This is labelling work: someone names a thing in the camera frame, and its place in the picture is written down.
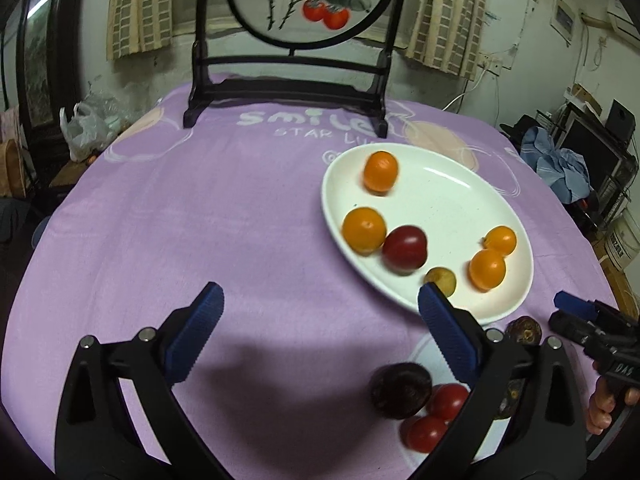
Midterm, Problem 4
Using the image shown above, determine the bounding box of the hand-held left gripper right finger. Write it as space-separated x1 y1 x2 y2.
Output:
412 282 587 480

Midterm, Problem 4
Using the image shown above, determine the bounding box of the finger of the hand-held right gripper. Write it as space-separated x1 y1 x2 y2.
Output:
548 311 609 359
553 291 602 322

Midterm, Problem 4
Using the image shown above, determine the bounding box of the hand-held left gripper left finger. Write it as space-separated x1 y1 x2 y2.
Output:
55 282 226 480

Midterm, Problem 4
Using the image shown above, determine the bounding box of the dark purple passion fruit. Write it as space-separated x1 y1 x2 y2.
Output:
505 316 543 346
369 362 433 420

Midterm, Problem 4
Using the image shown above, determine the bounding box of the white oval plate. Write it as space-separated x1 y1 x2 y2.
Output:
321 142 535 326

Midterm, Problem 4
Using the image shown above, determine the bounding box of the person's right hand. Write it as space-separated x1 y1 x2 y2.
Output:
587 376 621 436

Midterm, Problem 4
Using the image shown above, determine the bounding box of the small yellow-brown fruit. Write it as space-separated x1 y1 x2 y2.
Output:
424 267 457 297

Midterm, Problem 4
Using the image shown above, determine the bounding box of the red cherry tomato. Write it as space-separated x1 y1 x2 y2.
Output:
426 383 471 421
403 415 451 453

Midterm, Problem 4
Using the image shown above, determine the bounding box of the orange kumquat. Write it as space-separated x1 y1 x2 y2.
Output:
482 225 518 256
342 206 388 254
363 151 400 194
468 249 507 292

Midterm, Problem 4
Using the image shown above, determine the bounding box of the white plastic bucket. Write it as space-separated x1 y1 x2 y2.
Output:
606 215 640 272

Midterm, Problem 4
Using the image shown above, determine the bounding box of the dark red plum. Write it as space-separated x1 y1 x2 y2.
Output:
382 225 428 274

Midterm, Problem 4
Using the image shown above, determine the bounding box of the purple printed tablecloth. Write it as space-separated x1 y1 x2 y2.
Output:
7 72 632 480

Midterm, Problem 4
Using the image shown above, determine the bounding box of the blue cloth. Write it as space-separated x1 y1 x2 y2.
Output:
520 126 594 206

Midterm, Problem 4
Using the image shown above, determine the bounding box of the grey computer monitor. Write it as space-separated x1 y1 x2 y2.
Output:
559 111 624 192

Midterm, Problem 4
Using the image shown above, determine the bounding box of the cardboard box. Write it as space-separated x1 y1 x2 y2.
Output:
566 82 604 117

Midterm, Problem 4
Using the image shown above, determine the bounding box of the white plastic bag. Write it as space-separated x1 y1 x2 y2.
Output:
59 91 125 162

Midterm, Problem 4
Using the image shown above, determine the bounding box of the dark wooden cabinet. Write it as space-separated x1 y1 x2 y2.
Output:
0 0 92 188

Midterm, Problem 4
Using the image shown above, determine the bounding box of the beige checked curtain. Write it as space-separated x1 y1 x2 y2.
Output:
106 0 202 62
404 0 494 81

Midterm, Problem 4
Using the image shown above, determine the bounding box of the white cable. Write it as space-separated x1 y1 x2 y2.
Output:
442 66 490 112

